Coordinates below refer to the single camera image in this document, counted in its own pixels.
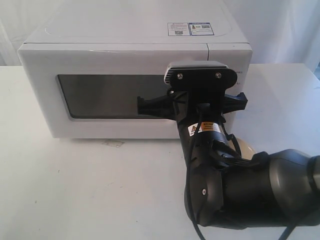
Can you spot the white microwave oven body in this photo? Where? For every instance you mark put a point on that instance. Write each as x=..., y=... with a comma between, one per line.
x=146, y=22

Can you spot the cream ceramic bowl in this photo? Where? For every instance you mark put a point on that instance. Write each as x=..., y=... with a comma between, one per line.
x=247, y=151

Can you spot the white appliance door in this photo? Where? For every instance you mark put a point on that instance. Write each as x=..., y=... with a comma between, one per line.
x=90, y=91

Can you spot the wrist camera with black bracket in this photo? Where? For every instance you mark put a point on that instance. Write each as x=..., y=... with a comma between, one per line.
x=197, y=77

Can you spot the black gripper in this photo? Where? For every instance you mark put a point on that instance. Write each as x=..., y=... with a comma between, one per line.
x=186, y=106

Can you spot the blue energy label sticker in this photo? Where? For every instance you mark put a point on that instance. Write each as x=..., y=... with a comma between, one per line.
x=200, y=29

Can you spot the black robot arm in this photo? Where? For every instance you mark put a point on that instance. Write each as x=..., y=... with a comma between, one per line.
x=225, y=190

